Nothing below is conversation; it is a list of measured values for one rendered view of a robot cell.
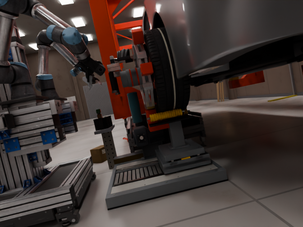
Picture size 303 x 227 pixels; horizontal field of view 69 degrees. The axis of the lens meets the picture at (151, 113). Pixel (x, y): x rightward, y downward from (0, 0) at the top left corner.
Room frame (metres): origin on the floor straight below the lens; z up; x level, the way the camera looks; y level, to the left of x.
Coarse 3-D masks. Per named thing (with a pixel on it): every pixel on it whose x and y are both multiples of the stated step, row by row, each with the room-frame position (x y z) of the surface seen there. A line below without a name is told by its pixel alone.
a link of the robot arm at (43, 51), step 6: (36, 42) 2.09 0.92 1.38; (42, 42) 2.02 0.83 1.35; (42, 48) 2.04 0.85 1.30; (48, 48) 2.07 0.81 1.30; (42, 54) 2.03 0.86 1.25; (48, 54) 2.08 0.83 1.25; (42, 60) 2.02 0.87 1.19; (48, 60) 2.08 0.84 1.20; (42, 66) 2.01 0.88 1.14; (42, 72) 2.01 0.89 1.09; (36, 78) 2.00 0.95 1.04; (36, 84) 1.98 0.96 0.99
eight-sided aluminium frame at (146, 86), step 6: (132, 42) 1.75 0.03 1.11; (132, 48) 1.86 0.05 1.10; (138, 54) 1.50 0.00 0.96; (144, 54) 1.50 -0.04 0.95; (138, 60) 1.50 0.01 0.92; (144, 60) 1.53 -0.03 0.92; (144, 78) 1.50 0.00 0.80; (150, 78) 1.50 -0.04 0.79; (144, 84) 1.50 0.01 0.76; (150, 84) 1.50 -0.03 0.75; (144, 90) 1.51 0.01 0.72; (150, 90) 1.55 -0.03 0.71; (144, 102) 1.88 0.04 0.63; (150, 102) 1.65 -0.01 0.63; (150, 108) 1.65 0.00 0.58
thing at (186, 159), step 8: (160, 152) 2.02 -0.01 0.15; (160, 160) 1.69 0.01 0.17; (176, 160) 1.66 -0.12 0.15; (184, 160) 1.58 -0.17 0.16; (192, 160) 1.59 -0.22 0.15; (200, 160) 1.59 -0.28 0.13; (208, 160) 1.60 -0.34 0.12; (168, 168) 1.57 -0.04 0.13; (176, 168) 1.58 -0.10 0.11; (184, 168) 1.58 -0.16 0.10
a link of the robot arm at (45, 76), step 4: (40, 76) 1.87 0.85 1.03; (44, 76) 1.87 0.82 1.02; (48, 76) 1.89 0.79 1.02; (40, 80) 1.87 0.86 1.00; (44, 80) 1.87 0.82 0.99; (48, 80) 1.88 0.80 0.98; (52, 80) 1.92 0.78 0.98; (40, 84) 1.87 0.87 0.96; (44, 84) 1.86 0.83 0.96; (48, 84) 1.87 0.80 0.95; (52, 84) 1.90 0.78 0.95; (40, 88) 1.89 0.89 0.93; (44, 88) 1.86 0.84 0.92
